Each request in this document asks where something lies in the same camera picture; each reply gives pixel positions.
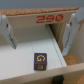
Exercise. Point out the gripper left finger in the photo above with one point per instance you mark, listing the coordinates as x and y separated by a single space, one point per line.
7 31

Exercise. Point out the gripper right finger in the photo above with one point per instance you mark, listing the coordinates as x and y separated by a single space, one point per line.
71 33

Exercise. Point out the wooden drawer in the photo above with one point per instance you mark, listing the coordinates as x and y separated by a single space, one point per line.
23 43

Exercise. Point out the purple block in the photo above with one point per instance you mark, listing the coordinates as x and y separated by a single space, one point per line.
40 61

